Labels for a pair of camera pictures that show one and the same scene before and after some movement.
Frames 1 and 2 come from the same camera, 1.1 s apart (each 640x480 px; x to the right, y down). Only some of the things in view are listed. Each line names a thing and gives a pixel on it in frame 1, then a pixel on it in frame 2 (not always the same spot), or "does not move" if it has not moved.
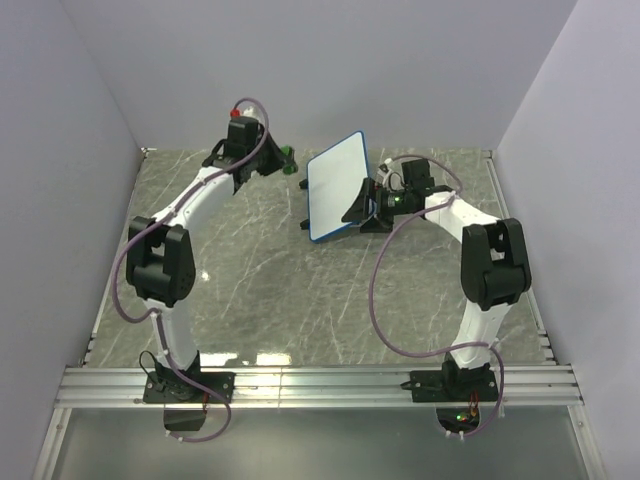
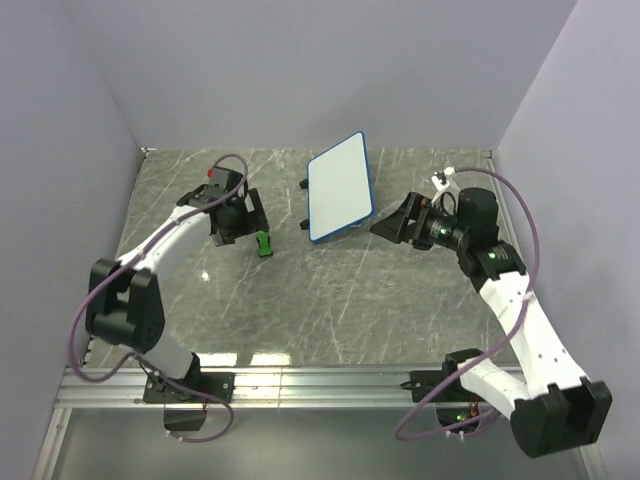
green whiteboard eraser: (290, 166) → (263, 239)
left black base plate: (165, 387) does not move
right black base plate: (453, 383) does not move
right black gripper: (360, 210) → (394, 227)
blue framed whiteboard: (336, 175) does not move
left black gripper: (277, 159) → (255, 219)
